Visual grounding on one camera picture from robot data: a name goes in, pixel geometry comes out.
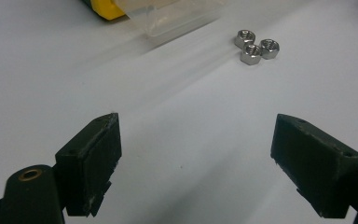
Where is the silver hex nut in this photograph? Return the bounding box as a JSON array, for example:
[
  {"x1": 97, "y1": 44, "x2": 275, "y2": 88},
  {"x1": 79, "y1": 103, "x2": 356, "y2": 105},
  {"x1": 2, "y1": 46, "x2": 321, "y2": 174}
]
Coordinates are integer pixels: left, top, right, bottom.
[
  {"x1": 233, "y1": 29, "x2": 256, "y2": 49},
  {"x1": 240, "y1": 43, "x2": 264, "y2": 66},
  {"x1": 259, "y1": 38, "x2": 281, "y2": 61}
]

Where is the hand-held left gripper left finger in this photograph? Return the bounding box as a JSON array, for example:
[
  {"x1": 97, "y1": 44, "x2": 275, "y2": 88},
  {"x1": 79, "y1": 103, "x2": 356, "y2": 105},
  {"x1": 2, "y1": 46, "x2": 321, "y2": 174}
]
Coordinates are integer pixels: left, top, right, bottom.
[{"x1": 54, "y1": 112, "x2": 123, "y2": 218}]

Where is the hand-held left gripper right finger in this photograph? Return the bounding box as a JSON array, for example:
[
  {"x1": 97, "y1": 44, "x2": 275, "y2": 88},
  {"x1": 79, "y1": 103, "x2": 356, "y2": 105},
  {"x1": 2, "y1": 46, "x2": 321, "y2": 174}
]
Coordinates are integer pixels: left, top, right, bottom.
[{"x1": 270, "y1": 113, "x2": 358, "y2": 219}]

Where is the clear plastic container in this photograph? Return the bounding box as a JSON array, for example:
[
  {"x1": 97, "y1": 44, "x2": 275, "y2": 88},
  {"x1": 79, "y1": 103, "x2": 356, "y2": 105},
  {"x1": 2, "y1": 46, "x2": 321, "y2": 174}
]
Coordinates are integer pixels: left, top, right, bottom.
[{"x1": 114, "y1": 0, "x2": 227, "y2": 45}]

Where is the yellow black tool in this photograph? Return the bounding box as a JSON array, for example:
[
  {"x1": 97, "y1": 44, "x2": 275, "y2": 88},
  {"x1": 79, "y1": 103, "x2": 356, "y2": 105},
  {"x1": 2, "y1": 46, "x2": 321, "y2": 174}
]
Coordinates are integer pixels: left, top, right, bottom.
[{"x1": 80, "y1": 0, "x2": 127, "y2": 21}]

